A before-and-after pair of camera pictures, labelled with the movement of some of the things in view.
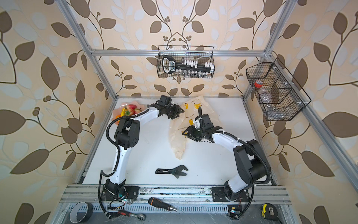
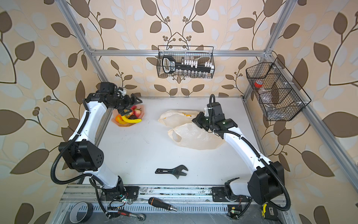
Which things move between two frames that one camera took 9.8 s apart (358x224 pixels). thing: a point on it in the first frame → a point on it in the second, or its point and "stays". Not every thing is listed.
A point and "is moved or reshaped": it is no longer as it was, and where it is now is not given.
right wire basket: [280, 95] stays
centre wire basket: [196, 61] stays
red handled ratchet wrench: [140, 217] stays
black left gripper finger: [173, 115] → [128, 108]
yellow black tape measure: [269, 212] stays
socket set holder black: [170, 66] stays
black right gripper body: [197, 133] → [209, 122]
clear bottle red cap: [265, 96] stays
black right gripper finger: [186, 133] → [198, 120]
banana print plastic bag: [184, 121] is moved or reshaped
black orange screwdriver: [155, 201] stays
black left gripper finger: [178, 109] → [136, 100]
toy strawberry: [137, 111] stays
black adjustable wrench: [177, 171] stays
